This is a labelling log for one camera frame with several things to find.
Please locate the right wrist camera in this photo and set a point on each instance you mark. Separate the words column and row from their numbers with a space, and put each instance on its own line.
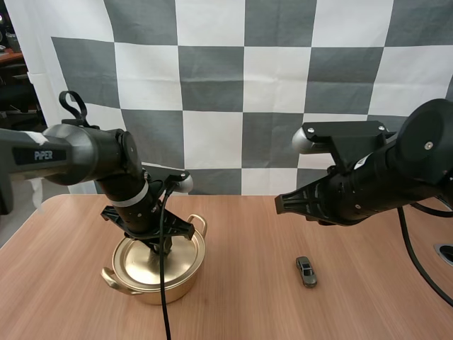
column 347, row 140

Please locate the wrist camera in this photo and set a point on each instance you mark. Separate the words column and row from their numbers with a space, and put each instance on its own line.
column 182, row 183
column 347, row 140

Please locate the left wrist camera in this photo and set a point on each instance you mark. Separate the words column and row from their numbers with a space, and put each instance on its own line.
column 182, row 183

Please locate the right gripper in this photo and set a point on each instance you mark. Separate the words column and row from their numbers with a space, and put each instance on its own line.
column 348, row 198

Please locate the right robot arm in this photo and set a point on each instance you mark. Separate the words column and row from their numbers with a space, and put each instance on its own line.
column 421, row 148

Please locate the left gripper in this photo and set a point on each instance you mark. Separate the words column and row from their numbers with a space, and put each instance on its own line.
column 139, row 217

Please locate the checked cloth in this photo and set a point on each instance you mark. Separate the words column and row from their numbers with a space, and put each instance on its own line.
column 226, row 88

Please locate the small grey toy car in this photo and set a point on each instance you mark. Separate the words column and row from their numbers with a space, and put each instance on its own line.
column 306, row 271

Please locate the gold lid with black knob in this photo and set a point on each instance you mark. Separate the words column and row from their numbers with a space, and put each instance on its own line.
column 141, row 263

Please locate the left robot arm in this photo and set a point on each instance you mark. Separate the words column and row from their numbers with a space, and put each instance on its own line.
column 81, row 156

